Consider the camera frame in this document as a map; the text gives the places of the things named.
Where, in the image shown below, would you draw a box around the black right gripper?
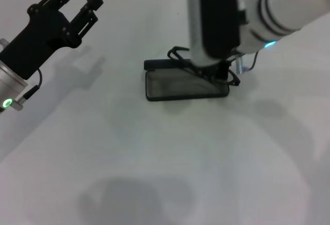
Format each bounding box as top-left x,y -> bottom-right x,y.
203,53 -> 238,81

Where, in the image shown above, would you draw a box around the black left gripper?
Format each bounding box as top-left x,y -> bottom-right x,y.
0,0 -> 105,80

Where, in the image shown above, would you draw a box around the black glasses case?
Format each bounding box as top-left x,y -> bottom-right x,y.
143,59 -> 230,102

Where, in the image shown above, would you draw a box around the black glasses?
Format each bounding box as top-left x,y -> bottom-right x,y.
167,45 -> 241,88

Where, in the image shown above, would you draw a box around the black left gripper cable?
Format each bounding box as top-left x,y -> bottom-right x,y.
12,69 -> 43,112

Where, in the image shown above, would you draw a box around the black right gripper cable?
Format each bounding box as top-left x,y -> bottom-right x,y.
234,52 -> 258,75

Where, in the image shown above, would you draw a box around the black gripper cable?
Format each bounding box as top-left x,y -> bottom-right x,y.
12,69 -> 43,112
234,52 -> 258,75

